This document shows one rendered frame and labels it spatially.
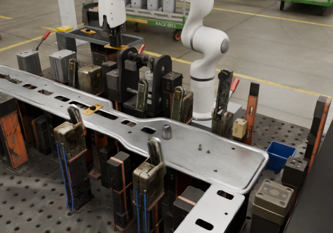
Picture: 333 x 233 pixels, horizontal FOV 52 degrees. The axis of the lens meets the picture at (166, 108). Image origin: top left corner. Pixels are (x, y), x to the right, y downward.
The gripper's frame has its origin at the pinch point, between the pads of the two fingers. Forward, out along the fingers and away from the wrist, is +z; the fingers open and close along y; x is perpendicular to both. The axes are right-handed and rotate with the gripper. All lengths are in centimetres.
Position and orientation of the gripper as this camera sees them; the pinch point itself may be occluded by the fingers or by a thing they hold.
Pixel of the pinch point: (115, 39)
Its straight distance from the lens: 121.8
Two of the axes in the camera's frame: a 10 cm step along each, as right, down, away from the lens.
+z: 0.2, 8.8, 4.8
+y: -4.2, 4.4, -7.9
